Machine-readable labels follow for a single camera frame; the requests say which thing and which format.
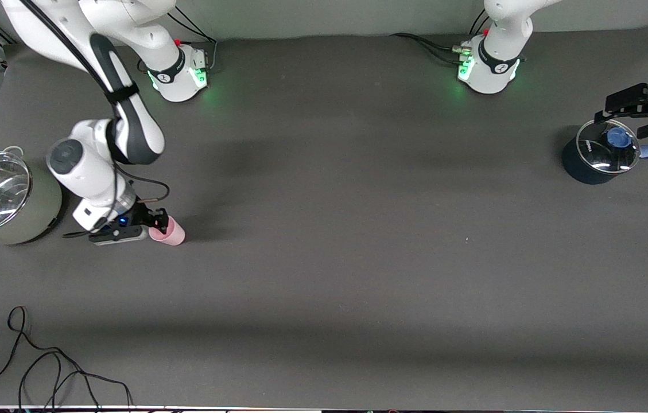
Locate pink plastic cup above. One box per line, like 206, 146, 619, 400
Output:
148, 216, 186, 247

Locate glass lid with blue knob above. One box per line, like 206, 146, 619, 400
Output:
576, 118, 642, 174

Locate dark blue saucepan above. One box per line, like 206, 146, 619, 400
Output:
561, 118, 648, 185

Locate pale green cooking pot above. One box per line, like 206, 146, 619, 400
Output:
0, 146, 64, 248

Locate dark grey table mat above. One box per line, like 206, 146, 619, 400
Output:
0, 20, 648, 411

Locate thin black loose cable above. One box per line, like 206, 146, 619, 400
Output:
0, 306, 134, 411

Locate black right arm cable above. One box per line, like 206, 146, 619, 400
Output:
17, 0, 171, 239

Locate black right arm base cables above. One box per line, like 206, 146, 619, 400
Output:
166, 10, 219, 74

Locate black arm base cables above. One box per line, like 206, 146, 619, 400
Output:
166, 10, 219, 74
390, 32, 469, 65

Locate black left arm base cables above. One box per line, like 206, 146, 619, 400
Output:
390, 32, 469, 65

